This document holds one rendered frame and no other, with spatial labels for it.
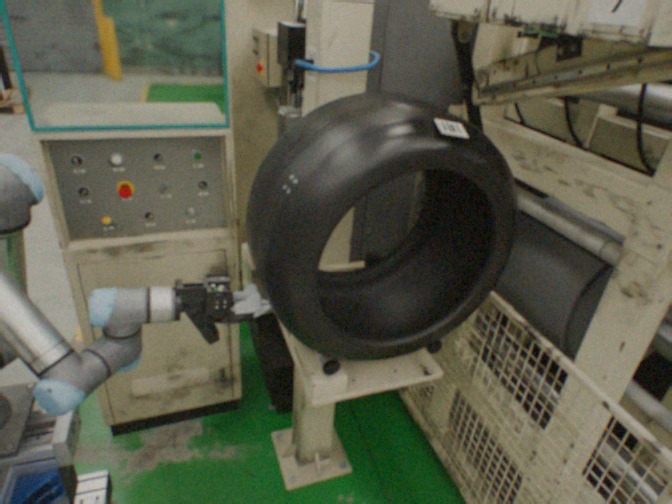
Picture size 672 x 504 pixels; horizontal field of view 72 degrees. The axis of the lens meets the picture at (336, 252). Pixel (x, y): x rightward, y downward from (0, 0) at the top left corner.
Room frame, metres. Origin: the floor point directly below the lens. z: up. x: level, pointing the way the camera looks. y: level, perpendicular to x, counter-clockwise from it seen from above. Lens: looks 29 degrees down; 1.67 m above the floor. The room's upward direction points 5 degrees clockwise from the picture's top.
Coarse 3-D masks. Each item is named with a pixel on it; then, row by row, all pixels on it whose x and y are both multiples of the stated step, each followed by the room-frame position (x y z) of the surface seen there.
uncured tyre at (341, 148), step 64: (320, 128) 0.89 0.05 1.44; (384, 128) 0.83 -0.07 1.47; (256, 192) 0.90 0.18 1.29; (320, 192) 0.76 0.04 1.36; (448, 192) 1.18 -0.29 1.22; (512, 192) 0.92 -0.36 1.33; (256, 256) 0.82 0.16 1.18; (320, 256) 0.75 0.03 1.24; (448, 256) 1.11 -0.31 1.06; (320, 320) 0.75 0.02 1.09; (384, 320) 0.99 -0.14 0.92; (448, 320) 0.87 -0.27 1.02
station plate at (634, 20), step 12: (600, 0) 0.79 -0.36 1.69; (612, 0) 0.77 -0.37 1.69; (624, 0) 0.75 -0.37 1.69; (636, 0) 0.74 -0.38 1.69; (600, 12) 0.79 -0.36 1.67; (612, 12) 0.77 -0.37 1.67; (624, 12) 0.75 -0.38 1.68; (636, 12) 0.73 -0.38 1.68; (624, 24) 0.74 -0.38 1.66; (636, 24) 0.72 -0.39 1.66
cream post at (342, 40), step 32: (320, 0) 1.19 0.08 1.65; (352, 0) 1.20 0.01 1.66; (320, 32) 1.18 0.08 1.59; (352, 32) 1.20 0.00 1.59; (320, 64) 1.18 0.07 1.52; (352, 64) 1.21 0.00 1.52; (320, 96) 1.18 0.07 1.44; (352, 224) 1.23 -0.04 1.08; (320, 416) 1.20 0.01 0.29; (320, 448) 1.21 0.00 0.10
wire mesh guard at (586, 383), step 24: (504, 312) 0.98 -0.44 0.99; (456, 360) 1.10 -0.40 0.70; (480, 384) 0.99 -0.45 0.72; (432, 408) 1.16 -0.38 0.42; (456, 408) 1.05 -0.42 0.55; (480, 408) 0.96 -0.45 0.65; (432, 432) 1.13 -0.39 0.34; (504, 432) 0.87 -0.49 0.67; (648, 432) 0.61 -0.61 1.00; (456, 480) 0.96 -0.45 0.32; (480, 480) 0.89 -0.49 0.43; (552, 480) 0.71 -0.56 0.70; (600, 480) 0.63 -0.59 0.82
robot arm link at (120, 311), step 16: (112, 288) 0.74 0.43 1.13; (128, 288) 0.75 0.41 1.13; (144, 288) 0.75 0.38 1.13; (96, 304) 0.69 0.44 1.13; (112, 304) 0.70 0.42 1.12; (128, 304) 0.71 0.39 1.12; (144, 304) 0.72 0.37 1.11; (96, 320) 0.68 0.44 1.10; (112, 320) 0.69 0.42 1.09; (128, 320) 0.70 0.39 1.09; (144, 320) 0.71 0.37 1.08
